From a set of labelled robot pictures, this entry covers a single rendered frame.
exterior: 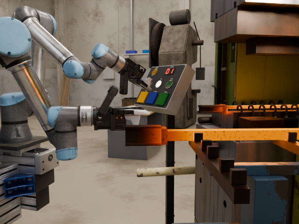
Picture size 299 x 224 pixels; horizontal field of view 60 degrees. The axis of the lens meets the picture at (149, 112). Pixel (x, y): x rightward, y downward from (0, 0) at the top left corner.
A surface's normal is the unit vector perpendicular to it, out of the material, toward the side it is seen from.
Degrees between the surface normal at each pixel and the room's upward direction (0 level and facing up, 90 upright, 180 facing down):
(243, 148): 90
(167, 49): 64
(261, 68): 90
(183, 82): 90
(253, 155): 90
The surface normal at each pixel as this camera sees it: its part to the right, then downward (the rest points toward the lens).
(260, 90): 0.16, 0.11
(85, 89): -0.29, 0.11
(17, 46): 0.60, 0.01
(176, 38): -0.40, -0.35
